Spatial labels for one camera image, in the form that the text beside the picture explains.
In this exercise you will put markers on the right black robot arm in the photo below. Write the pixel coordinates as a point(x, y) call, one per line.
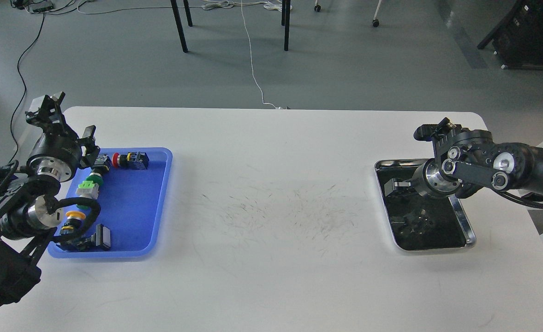
point(466, 161)

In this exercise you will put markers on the silver metal tray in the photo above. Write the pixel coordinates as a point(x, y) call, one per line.
point(417, 224)

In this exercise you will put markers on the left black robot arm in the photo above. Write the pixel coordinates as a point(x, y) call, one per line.
point(30, 215)

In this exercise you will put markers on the grey black switch block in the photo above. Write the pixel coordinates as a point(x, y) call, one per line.
point(102, 164)

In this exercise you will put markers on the blue plastic tray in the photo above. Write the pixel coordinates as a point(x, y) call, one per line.
point(131, 207)

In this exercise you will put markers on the black square button switch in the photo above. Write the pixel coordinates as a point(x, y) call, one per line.
point(101, 239)

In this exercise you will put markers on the black cabinet in corner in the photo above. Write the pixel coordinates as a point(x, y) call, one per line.
point(518, 38)

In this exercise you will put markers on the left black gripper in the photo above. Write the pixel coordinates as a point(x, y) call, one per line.
point(54, 154)

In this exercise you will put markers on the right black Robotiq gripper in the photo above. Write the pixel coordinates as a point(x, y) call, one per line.
point(419, 183)

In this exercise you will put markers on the red emergency stop button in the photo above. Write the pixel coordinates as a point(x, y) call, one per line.
point(131, 161)

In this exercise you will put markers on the green push button switch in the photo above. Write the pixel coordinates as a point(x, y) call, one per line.
point(90, 186)

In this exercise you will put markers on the yellow push button switch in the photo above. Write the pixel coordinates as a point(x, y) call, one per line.
point(74, 220)

